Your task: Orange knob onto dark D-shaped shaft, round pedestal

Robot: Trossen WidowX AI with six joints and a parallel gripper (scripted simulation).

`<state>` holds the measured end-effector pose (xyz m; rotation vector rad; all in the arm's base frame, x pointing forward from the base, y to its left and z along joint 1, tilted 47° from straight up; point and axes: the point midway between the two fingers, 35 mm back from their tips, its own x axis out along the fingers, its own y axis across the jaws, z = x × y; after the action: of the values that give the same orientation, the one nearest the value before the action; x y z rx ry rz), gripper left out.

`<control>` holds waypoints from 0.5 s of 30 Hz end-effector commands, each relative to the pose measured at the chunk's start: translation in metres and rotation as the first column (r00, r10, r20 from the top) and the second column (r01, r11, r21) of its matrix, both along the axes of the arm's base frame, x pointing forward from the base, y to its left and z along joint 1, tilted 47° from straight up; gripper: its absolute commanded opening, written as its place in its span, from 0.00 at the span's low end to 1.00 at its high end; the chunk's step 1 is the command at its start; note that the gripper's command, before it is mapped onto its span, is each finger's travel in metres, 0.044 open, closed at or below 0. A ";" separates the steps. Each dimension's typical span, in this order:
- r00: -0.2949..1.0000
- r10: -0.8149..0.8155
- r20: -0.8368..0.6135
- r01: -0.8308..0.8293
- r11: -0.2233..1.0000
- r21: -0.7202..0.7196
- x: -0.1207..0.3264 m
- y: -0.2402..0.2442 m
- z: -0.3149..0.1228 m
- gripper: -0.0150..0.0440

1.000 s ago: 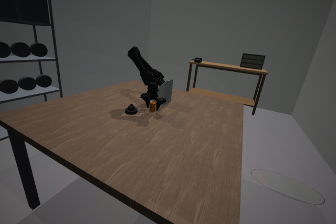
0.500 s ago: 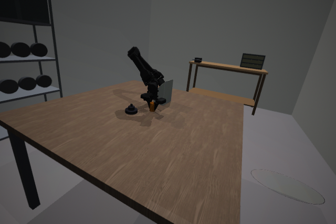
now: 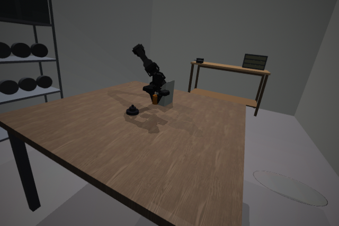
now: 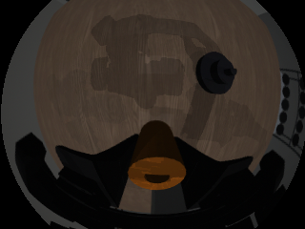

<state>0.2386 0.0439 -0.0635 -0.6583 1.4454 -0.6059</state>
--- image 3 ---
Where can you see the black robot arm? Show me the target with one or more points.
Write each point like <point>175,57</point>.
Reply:
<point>150,68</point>

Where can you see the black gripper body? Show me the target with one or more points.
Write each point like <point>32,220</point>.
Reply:
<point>160,92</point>

